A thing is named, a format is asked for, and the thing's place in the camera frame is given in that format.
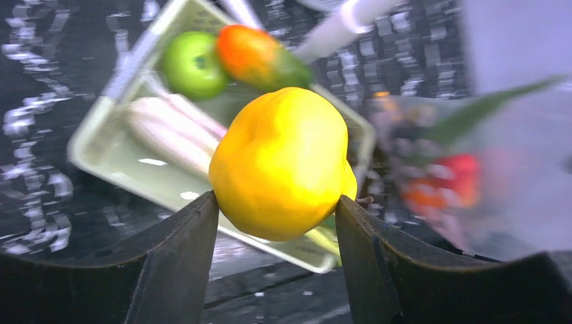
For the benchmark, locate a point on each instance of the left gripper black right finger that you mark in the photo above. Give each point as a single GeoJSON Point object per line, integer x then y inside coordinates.
{"type": "Point", "coordinates": [393, 277]}

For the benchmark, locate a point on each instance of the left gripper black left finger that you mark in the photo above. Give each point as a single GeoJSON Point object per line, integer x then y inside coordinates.
{"type": "Point", "coordinates": [156, 276]}

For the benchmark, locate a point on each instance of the orange toy fruit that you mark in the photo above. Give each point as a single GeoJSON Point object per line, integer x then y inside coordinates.
{"type": "Point", "coordinates": [424, 203]}

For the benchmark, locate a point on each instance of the clear zip top bag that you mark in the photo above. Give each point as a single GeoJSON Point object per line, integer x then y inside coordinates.
{"type": "Point", "coordinates": [492, 193]}

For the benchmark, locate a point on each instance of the orange green toy mango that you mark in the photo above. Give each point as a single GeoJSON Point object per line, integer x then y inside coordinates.
{"type": "Point", "coordinates": [254, 57]}

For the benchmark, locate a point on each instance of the green toy scallions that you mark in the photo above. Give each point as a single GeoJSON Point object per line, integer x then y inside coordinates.
{"type": "Point", "coordinates": [177, 130]}

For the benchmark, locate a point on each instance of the pale green plastic basket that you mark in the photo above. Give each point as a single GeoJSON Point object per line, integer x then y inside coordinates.
{"type": "Point", "coordinates": [103, 147]}

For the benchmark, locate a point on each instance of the green toy apple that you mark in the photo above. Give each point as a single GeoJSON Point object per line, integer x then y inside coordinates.
{"type": "Point", "coordinates": [191, 67]}

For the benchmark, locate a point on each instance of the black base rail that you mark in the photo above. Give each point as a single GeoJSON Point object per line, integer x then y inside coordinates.
{"type": "Point", "coordinates": [276, 294]}

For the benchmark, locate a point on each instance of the white pvc pipe frame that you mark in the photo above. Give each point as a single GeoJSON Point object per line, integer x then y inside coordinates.
{"type": "Point", "coordinates": [346, 22]}

